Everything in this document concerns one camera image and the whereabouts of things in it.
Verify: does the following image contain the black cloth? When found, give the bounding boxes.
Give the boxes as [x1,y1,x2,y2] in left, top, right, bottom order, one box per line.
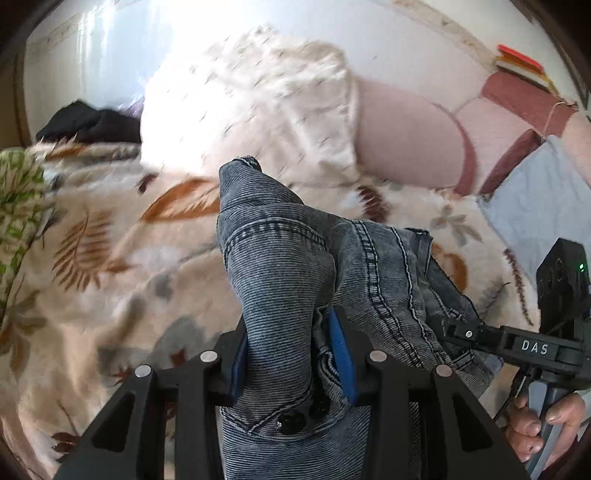
[36,99,144,146]

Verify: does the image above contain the cream cord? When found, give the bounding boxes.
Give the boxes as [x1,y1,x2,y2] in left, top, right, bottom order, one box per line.
[542,100,580,137]

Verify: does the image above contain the grey-blue denim pants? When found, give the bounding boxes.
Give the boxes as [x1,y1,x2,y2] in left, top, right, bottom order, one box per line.
[216,156,506,480]

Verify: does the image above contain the fluffy leaf printed blanket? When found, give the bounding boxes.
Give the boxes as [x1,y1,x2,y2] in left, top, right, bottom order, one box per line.
[0,141,555,480]

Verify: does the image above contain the green printed cloth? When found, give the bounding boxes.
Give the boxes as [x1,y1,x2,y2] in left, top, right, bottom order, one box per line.
[0,148,54,324]

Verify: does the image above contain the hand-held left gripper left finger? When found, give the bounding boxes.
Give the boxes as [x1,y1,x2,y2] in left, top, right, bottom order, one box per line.
[53,318,250,480]

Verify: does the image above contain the light blue-grey cloth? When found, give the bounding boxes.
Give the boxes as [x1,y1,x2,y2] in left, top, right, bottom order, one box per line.
[478,136,591,305]

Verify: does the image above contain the red book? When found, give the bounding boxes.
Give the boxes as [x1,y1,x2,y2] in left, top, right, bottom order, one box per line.
[496,44,544,72]

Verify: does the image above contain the cream leaf print pillow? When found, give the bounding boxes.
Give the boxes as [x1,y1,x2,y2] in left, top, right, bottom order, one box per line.
[139,25,363,185]

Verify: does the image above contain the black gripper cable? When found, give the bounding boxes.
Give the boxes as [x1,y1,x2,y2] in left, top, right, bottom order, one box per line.
[492,367,529,425]

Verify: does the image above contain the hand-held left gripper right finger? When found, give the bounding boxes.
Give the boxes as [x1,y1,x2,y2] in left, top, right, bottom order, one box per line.
[325,305,532,480]

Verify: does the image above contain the person's right hand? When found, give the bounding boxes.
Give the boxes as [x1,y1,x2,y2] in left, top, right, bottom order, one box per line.
[503,392,591,464]

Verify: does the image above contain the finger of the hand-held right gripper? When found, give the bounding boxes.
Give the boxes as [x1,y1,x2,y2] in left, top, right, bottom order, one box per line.
[441,314,504,356]

